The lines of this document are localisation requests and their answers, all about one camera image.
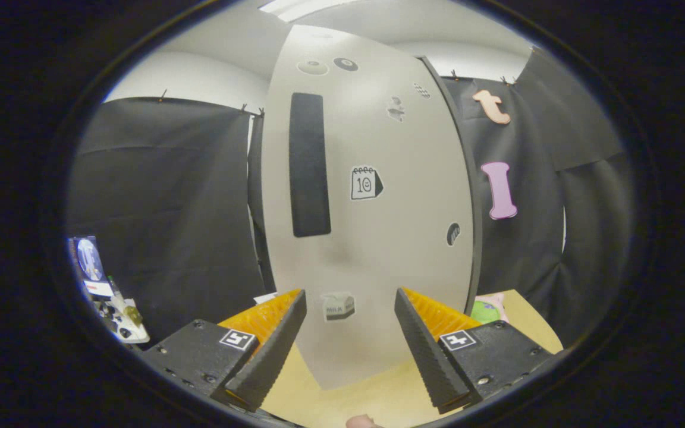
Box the black door handle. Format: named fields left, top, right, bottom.
left=289, top=92, right=332, bottom=238

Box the grey shoe cabinet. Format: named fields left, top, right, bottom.
left=419, top=56, right=485, bottom=317

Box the pink and green plush toy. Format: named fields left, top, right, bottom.
left=470, top=292, right=508, bottom=325

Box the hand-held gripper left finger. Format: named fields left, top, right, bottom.
left=142, top=289, right=307, bottom=412

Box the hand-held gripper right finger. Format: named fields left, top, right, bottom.
left=394, top=288, right=557, bottom=415

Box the black backdrop cloth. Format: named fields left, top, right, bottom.
left=66, top=48, right=634, bottom=353

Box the large ceiling light panel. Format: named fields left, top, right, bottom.
left=258, top=0, right=350, bottom=23

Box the white cluttered table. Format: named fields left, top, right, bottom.
left=90, top=276, right=150, bottom=344

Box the grey shoe cabinet door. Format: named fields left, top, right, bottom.
left=261, top=25, right=475, bottom=391

